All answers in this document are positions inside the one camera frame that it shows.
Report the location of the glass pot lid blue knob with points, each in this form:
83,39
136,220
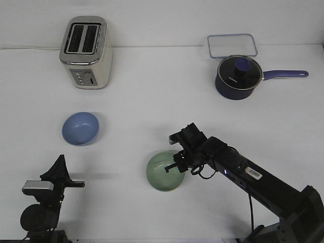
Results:
239,66

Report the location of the dark blue saucepan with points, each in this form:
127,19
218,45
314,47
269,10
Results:
235,88

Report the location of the clear blue-rimmed container lid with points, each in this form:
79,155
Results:
223,45

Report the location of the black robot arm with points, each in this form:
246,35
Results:
300,212
40,220

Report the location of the blue bowl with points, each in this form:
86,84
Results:
80,129

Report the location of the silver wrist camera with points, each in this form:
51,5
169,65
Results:
33,187
175,138

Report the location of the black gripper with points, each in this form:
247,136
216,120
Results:
190,157
60,179

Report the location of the green bowl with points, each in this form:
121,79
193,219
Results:
157,176

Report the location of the silver two-slot toaster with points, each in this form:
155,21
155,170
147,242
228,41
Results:
86,52

